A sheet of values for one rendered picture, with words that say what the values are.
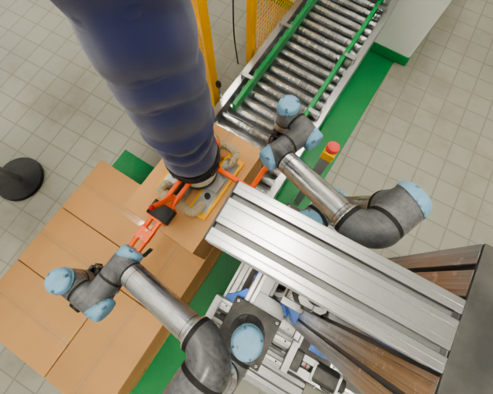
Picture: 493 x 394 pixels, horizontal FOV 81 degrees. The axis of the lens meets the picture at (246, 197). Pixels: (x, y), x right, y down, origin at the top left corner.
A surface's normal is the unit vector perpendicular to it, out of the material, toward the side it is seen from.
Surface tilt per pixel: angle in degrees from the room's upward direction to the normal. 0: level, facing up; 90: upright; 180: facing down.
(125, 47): 81
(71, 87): 0
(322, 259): 0
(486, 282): 0
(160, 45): 83
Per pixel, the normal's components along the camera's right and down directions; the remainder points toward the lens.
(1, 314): 0.00, -0.28
